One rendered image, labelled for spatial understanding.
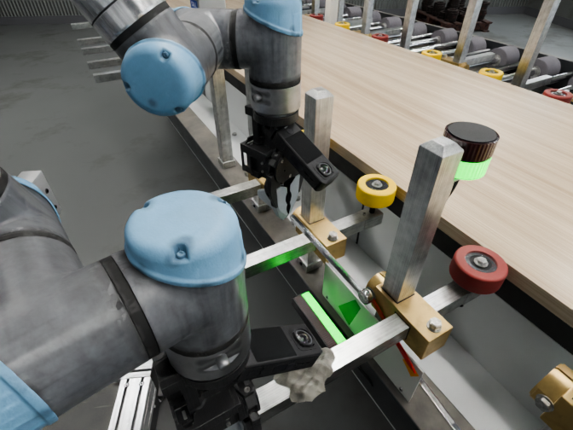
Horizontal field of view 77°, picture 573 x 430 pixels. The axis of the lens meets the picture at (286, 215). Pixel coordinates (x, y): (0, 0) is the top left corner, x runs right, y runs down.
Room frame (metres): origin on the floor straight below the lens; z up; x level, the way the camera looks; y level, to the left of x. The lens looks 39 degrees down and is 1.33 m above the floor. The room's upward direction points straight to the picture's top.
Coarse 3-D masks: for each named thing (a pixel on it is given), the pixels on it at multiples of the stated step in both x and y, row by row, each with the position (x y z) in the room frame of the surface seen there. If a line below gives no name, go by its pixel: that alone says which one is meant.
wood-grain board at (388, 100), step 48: (240, 0) 2.85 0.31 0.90; (336, 48) 1.65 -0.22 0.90; (384, 48) 1.65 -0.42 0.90; (336, 96) 1.10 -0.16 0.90; (384, 96) 1.10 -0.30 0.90; (432, 96) 1.10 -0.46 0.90; (480, 96) 1.10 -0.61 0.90; (528, 96) 1.10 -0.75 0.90; (336, 144) 0.80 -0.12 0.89; (384, 144) 0.79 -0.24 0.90; (528, 144) 0.79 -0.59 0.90; (480, 192) 0.59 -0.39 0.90; (528, 192) 0.59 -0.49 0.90; (480, 240) 0.45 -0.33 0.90; (528, 240) 0.45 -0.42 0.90; (528, 288) 0.36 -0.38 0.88
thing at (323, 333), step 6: (300, 300) 0.47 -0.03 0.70; (300, 306) 0.46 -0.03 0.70; (306, 306) 0.46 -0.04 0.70; (306, 312) 0.44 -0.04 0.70; (312, 312) 0.44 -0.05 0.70; (312, 318) 0.43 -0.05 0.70; (312, 324) 0.42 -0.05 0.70; (318, 324) 0.42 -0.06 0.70; (318, 330) 0.40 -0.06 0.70; (324, 330) 0.40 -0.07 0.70; (324, 336) 0.39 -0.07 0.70; (330, 336) 0.39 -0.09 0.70; (330, 342) 0.38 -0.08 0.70; (330, 348) 0.36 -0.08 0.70
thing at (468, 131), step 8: (448, 128) 0.40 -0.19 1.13; (456, 128) 0.40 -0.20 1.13; (464, 128) 0.40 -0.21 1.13; (472, 128) 0.40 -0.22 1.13; (480, 128) 0.40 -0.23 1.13; (488, 128) 0.40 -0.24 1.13; (456, 136) 0.38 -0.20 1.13; (464, 136) 0.38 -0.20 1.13; (472, 136) 0.38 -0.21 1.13; (480, 136) 0.38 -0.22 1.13; (488, 136) 0.38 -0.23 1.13; (496, 136) 0.38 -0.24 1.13; (464, 160) 0.36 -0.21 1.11; (456, 184) 0.39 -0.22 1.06
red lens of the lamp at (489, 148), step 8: (448, 136) 0.38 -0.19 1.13; (464, 144) 0.36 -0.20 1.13; (472, 144) 0.36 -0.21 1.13; (480, 144) 0.36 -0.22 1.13; (488, 144) 0.36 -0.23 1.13; (496, 144) 0.37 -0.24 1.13; (464, 152) 0.36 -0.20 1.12; (472, 152) 0.36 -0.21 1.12; (480, 152) 0.36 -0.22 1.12; (488, 152) 0.36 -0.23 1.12; (472, 160) 0.36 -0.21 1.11; (480, 160) 0.36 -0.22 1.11
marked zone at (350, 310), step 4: (352, 300) 0.41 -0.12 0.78; (344, 304) 0.43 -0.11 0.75; (348, 304) 0.42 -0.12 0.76; (352, 304) 0.41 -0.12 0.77; (356, 304) 0.40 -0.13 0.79; (340, 308) 0.44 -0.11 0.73; (344, 308) 0.43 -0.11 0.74; (348, 308) 0.42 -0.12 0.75; (352, 308) 0.41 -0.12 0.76; (356, 308) 0.40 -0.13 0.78; (360, 308) 0.39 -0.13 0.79; (344, 312) 0.42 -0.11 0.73; (348, 312) 0.42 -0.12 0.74; (352, 312) 0.41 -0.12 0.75; (356, 312) 0.40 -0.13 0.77; (344, 316) 0.42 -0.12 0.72; (348, 316) 0.42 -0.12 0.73; (352, 316) 0.41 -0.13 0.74; (348, 320) 0.41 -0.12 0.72; (352, 320) 0.40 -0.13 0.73
